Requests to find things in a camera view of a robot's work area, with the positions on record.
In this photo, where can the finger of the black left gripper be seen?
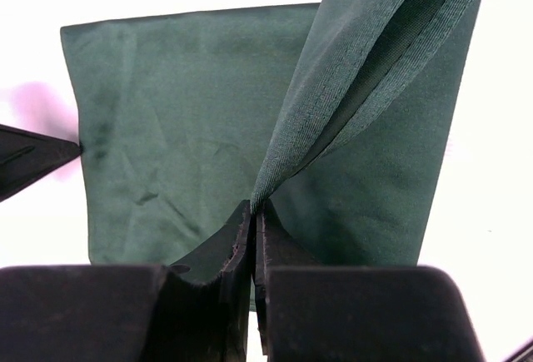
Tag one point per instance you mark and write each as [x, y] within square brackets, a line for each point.
[27, 157]

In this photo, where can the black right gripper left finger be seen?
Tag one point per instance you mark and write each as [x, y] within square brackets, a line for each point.
[195, 309]

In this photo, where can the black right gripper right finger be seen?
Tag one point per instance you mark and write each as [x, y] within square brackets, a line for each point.
[310, 312]

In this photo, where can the dark green cloth napkin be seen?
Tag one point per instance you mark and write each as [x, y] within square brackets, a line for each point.
[337, 112]

